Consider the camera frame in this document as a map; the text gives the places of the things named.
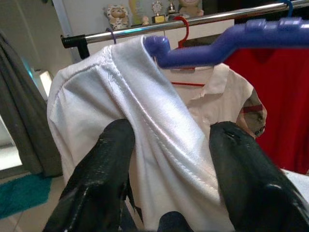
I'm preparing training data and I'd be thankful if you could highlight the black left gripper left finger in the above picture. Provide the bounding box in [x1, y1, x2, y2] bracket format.
[42, 118, 137, 232]

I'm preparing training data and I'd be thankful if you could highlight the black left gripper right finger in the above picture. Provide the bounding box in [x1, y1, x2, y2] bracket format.
[209, 120, 309, 232]

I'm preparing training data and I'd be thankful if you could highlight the white satin shirt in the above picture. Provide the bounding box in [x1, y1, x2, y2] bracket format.
[47, 35, 236, 232]

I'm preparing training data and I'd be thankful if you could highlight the blue plastic hanger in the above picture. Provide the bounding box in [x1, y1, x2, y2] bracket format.
[143, 0, 309, 70]

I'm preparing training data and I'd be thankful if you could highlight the thin purple hanger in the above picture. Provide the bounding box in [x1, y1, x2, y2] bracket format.
[105, 27, 118, 44]

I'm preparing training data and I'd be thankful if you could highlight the red plastic hanger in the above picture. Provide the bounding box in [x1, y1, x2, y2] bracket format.
[170, 15, 206, 87]

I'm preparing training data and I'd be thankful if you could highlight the teal floor mat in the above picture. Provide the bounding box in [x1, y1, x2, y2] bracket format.
[0, 174, 53, 219]

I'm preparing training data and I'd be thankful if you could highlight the beige polo shirt plaid sleeve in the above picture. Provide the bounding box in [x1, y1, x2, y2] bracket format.
[166, 63, 268, 138]

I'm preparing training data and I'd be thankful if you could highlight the red shirt striped collar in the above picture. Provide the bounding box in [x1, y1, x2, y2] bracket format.
[223, 47, 309, 176]

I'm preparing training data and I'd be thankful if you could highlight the grey curtain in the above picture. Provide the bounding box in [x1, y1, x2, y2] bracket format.
[0, 30, 63, 178]

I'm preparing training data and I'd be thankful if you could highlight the spotted cat doll figurine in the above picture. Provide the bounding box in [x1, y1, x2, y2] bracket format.
[103, 4, 130, 31]

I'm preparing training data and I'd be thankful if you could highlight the gold clock trophy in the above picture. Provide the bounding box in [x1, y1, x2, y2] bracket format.
[151, 1, 167, 24]

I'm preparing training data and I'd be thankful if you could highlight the yellow green ornament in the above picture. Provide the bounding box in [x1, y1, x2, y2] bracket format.
[128, 0, 145, 25]

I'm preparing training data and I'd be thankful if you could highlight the dark cup trophy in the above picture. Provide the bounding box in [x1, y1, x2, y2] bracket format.
[166, 0, 179, 20]

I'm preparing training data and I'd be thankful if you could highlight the beige doll figurine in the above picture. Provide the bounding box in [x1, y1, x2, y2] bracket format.
[178, 0, 205, 17]

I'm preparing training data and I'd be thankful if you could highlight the black clothes rack frame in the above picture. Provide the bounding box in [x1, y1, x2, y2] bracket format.
[60, 34, 90, 60]

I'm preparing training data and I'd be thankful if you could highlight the metal clothes rail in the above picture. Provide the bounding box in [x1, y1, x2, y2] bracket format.
[60, 0, 309, 48]

